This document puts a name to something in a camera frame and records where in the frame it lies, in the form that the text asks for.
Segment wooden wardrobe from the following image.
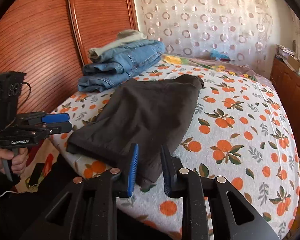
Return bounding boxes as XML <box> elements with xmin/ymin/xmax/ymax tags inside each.
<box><xmin>0</xmin><ymin>0</ymin><xmax>137</xmax><ymax>113</ymax></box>

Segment wooden cabinet counter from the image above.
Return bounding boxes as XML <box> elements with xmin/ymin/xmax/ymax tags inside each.
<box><xmin>270</xmin><ymin>57</ymin><xmax>300</xmax><ymax>157</ymax></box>

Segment black pants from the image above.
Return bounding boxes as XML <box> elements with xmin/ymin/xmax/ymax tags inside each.
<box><xmin>66</xmin><ymin>74</ymin><xmax>204</xmax><ymax>188</ymax></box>

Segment person's left hand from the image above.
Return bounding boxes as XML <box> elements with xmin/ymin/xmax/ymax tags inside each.
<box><xmin>0</xmin><ymin>148</ymin><xmax>28</xmax><ymax>175</ymax></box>

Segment cardboard box with blue item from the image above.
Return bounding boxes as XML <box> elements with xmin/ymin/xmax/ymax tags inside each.
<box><xmin>210</xmin><ymin>49</ymin><xmax>230</xmax><ymax>62</ymax></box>

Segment folded beige pants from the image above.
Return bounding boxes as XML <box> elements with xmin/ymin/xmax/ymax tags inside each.
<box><xmin>89</xmin><ymin>29</ymin><xmax>147</xmax><ymax>62</ymax></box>

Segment pink circle-pattern curtain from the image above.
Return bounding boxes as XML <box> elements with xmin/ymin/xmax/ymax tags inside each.
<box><xmin>135</xmin><ymin>0</ymin><xmax>273</xmax><ymax>75</ymax></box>

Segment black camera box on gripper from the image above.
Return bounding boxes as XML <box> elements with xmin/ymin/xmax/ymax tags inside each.
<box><xmin>0</xmin><ymin>71</ymin><xmax>31</xmax><ymax>132</ymax></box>

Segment folded blue jeans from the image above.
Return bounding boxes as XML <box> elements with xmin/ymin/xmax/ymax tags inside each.
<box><xmin>78</xmin><ymin>40</ymin><xmax>165</xmax><ymax>92</ymax></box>

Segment cardboard box on counter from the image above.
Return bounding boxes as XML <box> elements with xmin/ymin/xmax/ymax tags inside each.
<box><xmin>287</xmin><ymin>55</ymin><xmax>300</xmax><ymax>74</ymax></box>

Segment floral blanket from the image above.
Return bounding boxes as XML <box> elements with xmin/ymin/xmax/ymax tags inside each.
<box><xmin>161</xmin><ymin>55</ymin><xmax>273</xmax><ymax>87</ymax></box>

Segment stack of papers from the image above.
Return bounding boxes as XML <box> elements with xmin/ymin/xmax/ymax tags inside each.
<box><xmin>275</xmin><ymin>44</ymin><xmax>295</xmax><ymax>61</ymax></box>

